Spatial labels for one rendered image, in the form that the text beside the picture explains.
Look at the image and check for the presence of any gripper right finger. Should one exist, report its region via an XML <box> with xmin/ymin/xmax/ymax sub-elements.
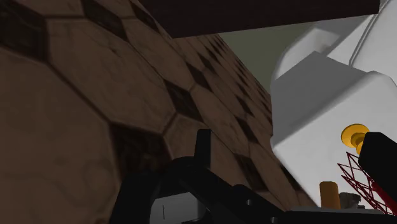
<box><xmin>358</xmin><ymin>131</ymin><xmax>397</xmax><ymax>203</ymax></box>

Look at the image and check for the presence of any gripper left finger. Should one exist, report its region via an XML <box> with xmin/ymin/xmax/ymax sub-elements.
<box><xmin>109</xmin><ymin>129</ymin><xmax>284</xmax><ymax>224</ymax></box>

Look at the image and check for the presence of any yellow round-headed object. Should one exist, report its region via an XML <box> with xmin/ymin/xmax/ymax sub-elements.
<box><xmin>340</xmin><ymin>123</ymin><xmax>370</xmax><ymax>155</ymax></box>

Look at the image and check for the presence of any grey lumpy object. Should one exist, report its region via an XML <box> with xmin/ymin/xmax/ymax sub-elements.
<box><xmin>339</xmin><ymin>192</ymin><xmax>366</xmax><ymax>209</ymax></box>

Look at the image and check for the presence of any orange cylinder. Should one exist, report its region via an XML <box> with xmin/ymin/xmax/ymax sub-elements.
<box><xmin>319</xmin><ymin>181</ymin><xmax>342</xmax><ymax>209</ymax></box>

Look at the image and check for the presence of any white toilet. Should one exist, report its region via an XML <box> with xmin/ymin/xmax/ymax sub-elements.
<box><xmin>268</xmin><ymin>0</ymin><xmax>397</xmax><ymax>215</ymax></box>

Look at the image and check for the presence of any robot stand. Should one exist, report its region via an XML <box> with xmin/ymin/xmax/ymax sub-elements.
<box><xmin>137</xmin><ymin>0</ymin><xmax>381</xmax><ymax>39</ymax></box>

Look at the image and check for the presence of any red wire basket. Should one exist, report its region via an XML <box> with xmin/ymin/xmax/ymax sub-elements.
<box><xmin>337</xmin><ymin>151</ymin><xmax>397</xmax><ymax>216</ymax></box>

